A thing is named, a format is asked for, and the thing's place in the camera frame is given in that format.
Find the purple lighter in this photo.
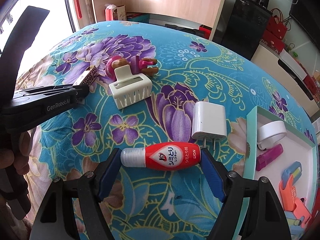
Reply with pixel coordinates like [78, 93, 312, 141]
[255, 144, 283, 171]

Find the red stain remover bottle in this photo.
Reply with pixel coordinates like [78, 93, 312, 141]
[120, 142, 201, 171]

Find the white charger plug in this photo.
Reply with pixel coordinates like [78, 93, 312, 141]
[191, 101, 227, 142]

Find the white smart band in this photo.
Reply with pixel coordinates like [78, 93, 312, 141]
[257, 120, 287, 151]

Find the long blue orange utility knife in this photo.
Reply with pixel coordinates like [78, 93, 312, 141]
[279, 161, 302, 211]

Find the gold patterned harmonica box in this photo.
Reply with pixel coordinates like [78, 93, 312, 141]
[73, 66, 98, 86]

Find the white hair claw clip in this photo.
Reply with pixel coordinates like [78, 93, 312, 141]
[109, 64, 152, 109]

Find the person hand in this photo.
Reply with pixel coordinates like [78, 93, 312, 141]
[0, 132, 31, 175]

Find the teal white tray box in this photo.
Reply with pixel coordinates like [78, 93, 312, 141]
[236, 105, 318, 240]

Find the floral blue tablecloth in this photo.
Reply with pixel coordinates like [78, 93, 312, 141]
[16, 21, 315, 239]

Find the red paper bag floor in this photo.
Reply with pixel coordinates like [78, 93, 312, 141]
[105, 4, 126, 21]

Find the pink doll figure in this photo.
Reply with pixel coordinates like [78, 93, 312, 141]
[105, 55, 159, 81]

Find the white TV stand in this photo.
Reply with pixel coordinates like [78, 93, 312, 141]
[251, 44, 319, 117]

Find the red gift bag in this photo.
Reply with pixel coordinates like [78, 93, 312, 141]
[261, 8, 291, 54]

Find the black water dispenser cabinet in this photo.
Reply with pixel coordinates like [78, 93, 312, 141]
[213, 0, 272, 60]

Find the wooden curved shelf desk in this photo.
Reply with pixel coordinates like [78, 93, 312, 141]
[92, 0, 225, 40]

